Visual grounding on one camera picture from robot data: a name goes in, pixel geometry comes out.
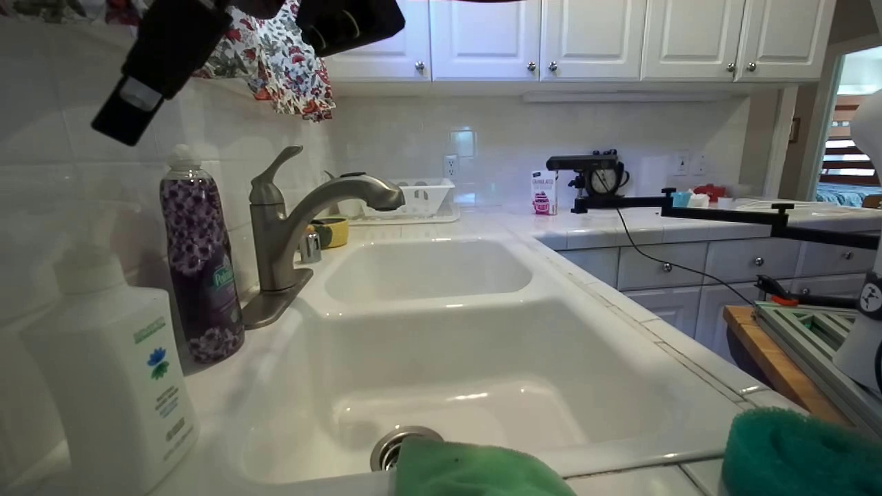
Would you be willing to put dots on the white soap pump bottle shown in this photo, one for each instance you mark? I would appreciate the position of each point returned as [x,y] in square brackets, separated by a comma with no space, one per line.
[107,360]

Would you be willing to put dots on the wooden robot cart top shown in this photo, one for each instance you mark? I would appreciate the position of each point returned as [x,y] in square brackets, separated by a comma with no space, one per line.
[764,360]

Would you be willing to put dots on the white lower drawer cabinets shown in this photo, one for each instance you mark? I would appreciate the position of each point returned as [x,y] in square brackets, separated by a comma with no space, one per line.
[686,285]

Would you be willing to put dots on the green cloth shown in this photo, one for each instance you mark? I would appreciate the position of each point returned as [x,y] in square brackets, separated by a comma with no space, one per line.
[465,470]

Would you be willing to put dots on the white upper cabinets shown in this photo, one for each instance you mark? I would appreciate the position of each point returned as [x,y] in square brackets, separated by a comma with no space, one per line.
[595,43]

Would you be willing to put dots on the floral curtain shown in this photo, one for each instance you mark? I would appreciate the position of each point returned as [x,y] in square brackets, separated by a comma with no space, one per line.
[272,62]

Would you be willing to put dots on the purple dish soap bottle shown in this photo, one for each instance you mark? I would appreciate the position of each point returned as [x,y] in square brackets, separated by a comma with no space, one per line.
[199,259]

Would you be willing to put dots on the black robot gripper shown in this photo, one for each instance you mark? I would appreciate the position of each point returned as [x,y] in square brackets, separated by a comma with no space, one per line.
[177,36]

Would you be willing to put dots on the yellow cup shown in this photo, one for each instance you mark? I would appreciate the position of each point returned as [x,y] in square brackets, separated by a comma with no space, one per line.
[332,233]

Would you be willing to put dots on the green round sponge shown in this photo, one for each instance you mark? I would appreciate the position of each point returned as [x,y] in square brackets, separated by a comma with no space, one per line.
[784,452]

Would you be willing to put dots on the white dish rack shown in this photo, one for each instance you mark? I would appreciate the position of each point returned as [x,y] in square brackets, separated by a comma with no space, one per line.
[421,199]

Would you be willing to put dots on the pink labelled small bottle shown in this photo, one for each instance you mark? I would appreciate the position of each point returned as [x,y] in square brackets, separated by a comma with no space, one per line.
[544,190]

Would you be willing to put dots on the brushed steel kitchen faucet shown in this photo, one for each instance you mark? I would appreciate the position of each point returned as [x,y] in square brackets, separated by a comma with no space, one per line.
[279,233]

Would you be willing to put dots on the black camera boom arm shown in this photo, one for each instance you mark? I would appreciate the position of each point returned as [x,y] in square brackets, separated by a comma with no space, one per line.
[774,218]

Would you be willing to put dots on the white double basin sink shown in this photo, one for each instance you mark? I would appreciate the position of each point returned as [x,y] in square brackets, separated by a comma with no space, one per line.
[482,341]

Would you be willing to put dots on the metal sink drain strainer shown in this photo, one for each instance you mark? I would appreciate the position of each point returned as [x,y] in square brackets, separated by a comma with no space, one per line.
[387,451]

